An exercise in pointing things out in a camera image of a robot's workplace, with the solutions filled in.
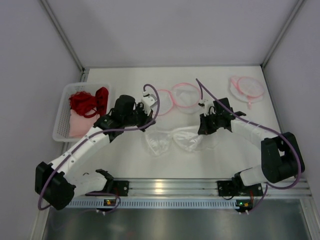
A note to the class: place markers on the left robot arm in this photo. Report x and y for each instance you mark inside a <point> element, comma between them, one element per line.
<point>55,181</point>

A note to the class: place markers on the white bra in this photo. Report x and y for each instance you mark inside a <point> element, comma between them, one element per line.
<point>158,141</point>

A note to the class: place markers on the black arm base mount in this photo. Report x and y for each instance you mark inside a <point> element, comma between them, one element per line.
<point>229,189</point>

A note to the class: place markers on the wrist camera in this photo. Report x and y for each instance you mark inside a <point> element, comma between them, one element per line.
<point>147,100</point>
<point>207,107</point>

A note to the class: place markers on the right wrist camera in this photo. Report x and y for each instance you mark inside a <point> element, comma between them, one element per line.
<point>207,107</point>

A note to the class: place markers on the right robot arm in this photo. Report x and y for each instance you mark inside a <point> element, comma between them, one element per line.
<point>279,152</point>

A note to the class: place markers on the pink-trimmed mesh laundry bag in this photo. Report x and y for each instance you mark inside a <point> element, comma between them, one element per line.
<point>184,96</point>

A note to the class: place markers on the white plastic basket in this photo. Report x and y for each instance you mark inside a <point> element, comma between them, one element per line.
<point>61,129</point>

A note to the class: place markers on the perforated cable tray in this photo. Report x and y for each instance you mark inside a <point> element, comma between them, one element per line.
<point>157,203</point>

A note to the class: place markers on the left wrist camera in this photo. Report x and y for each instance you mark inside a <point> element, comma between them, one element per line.
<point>147,100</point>

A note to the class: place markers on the aluminium rail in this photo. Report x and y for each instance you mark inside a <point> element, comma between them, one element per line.
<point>139,187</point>

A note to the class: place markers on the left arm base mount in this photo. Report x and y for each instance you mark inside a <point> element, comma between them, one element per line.
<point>115,187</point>

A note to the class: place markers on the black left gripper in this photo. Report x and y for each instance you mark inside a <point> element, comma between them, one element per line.
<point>144,116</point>

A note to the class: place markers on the red lace garment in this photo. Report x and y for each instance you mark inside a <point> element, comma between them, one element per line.
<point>89,106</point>

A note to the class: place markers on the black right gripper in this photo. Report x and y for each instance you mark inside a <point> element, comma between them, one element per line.
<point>207,124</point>

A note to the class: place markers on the pink garment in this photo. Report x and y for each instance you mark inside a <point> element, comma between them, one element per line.
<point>79,125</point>

